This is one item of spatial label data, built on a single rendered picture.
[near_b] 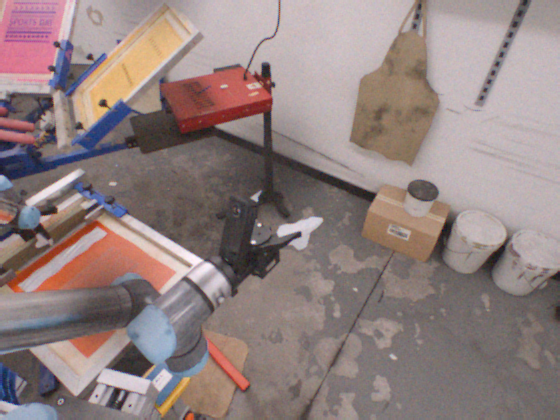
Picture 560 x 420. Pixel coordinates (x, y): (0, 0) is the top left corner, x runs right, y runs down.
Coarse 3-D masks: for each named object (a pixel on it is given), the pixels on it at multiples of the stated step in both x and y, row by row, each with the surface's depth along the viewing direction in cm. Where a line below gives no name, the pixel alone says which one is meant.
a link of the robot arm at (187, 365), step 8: (200, 336) 57; (200, 344) 57; (192, 352) 56; (200, 352) 58; (208, 352) 63; (168, 360) 56; (176, 360) 55; (184, 360) 56; (192, 360) 57; (200, 360) 59; (168, 368) 60; (176, 368) 58; (184, 368) 58; (192, 368) 59; (200, 368) 61; (184, 376) 61
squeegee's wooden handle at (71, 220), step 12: (72, 216) 149; (84, 216) 154; (48, 228) 144; (60, 228) 147; (72, 228) 152; (36, 240) 140; (12, 252) 136; (24, 252) 138; (36, 252) 142; (0, 264) 132; (12, 264) 136
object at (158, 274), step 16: (96, 224) 159; (112, 240) 153; (128, 240) 153; (80, 256) 147; (96, 256) 147; (144, 256) 147; (144, 272) 141; (160, 272) 141; (176, 272) 141; (160, 288) 136
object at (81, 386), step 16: (64, 208) 162; (48, 224) 158; (128, 224) 155; (16, 240) 149; (160, 240) 148; (0, 256) 146; (176, 256) 145; (192, 256) 143; (48, 352) 116; (112, 352) 116; (64, 368) 113; (96, 368) 113; (64, 384) 109; (80, 384) 109; (96, 384) 113
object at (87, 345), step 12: (48, 252) 149; (36, 264) 144; (72, 264) 144; (24, 276) 140; (60, 276) 140; (72, 276) 140; (12, 288) 137; (48, 288) 137; (96, 336) 123; (108, 336) 123; (84, 348) 120; (96, 348) 120
